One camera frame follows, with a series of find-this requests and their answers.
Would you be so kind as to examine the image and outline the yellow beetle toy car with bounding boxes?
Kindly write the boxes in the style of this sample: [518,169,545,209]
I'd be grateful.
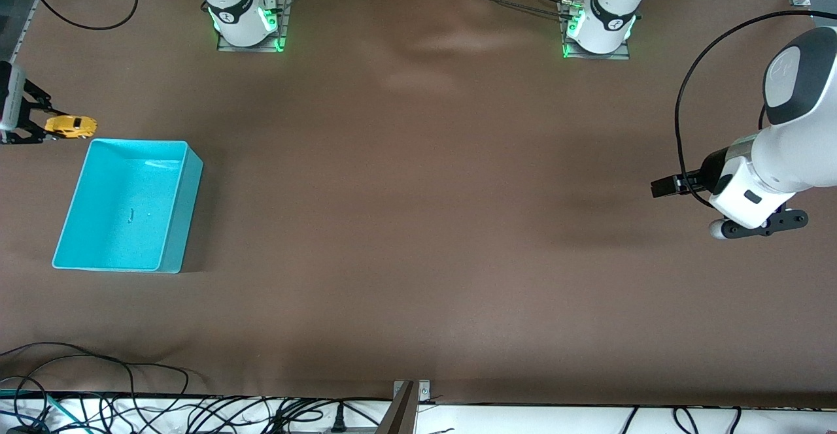
[44,115,98,139]

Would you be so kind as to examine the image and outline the turquoise plastic bin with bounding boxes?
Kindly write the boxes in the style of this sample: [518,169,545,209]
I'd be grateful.
[52,139,204,274]

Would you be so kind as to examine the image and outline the brown table cloth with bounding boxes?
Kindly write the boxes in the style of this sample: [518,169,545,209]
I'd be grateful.
[0,0,837,409]

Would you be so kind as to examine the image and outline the grey power strip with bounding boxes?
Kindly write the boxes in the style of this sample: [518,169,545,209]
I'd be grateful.
[278,425,380,434]

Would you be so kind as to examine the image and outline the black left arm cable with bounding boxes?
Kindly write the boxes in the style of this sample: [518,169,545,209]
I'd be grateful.
[675,10,815,209]

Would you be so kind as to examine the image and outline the black loop cable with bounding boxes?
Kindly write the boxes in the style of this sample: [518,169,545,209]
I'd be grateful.
[0,342,190,399]

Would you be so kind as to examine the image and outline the black base supply cable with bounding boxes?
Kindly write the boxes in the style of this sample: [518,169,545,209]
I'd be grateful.
[458,0,583,20]

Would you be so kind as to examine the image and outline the teal cable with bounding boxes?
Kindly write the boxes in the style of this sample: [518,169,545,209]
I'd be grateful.
[0,388,73,434]

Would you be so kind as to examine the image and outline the metal bracket plate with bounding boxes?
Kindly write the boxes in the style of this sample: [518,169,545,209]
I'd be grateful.
[393,380,432,403]

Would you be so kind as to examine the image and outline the tangled black cables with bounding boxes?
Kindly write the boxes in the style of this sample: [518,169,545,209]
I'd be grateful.
[0,392,393,434]

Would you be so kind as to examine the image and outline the grey metal camera post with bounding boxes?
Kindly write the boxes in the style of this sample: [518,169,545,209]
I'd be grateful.
[376,382,418,434]

